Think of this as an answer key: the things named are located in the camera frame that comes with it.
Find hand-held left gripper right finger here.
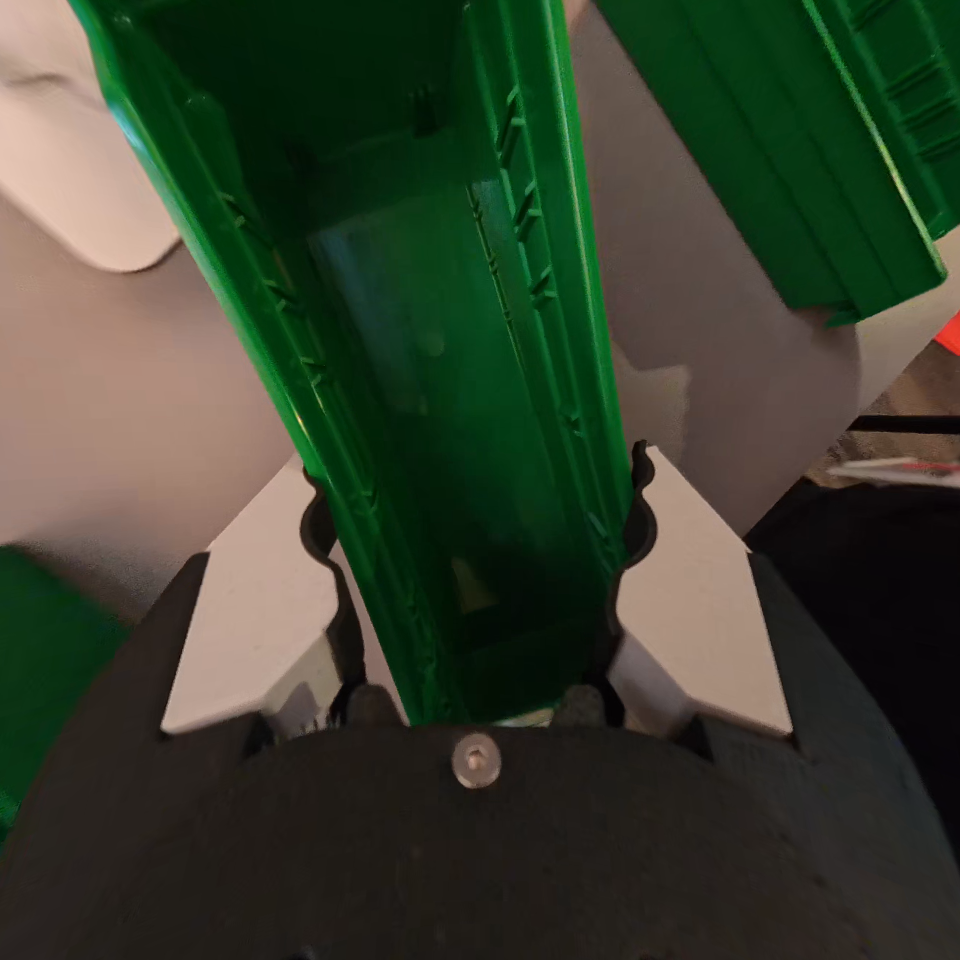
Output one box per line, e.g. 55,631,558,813
603,438,795,744

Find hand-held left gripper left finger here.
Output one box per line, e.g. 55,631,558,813
160,453,366,736

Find green plastic bin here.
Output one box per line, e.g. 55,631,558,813
596,0,960,329
0,546,132,841
67,0,635,727

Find white red paper item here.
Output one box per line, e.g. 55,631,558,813
825,456,960,490

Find black metal desk foot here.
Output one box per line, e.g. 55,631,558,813
855,414,960,437

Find white rounded base plate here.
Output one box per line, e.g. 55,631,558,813
0,0,185,273

